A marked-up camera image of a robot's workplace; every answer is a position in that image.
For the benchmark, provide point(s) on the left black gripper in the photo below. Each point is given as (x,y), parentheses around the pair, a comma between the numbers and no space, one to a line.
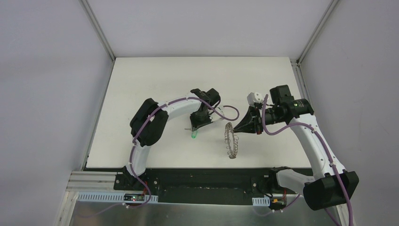
(201,122)

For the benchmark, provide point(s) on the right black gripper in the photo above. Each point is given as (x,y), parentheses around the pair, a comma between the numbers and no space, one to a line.
(255,121)

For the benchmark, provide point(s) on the green plastic key tag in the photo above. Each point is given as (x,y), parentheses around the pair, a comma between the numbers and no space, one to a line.
(194,134)

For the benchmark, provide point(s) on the metal disc with key rings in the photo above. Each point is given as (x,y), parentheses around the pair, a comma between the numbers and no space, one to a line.
(231,141)

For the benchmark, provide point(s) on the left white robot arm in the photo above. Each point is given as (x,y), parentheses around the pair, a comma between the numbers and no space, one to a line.
(148,124)

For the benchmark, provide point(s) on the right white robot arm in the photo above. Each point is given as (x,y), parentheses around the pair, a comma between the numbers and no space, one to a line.
(331,183)

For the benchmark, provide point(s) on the left controller board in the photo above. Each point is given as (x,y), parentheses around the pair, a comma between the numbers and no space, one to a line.
(134,198)

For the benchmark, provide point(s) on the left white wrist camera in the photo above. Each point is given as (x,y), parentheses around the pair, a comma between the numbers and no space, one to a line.
(217,115)

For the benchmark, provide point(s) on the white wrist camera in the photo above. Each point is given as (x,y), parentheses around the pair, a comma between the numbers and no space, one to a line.
(255,98)
(217,115)

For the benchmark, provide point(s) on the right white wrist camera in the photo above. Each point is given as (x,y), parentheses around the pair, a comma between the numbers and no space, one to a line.
(255,98)

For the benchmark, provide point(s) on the aluminium frame rail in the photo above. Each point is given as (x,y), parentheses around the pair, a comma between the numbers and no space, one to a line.
(97,28)

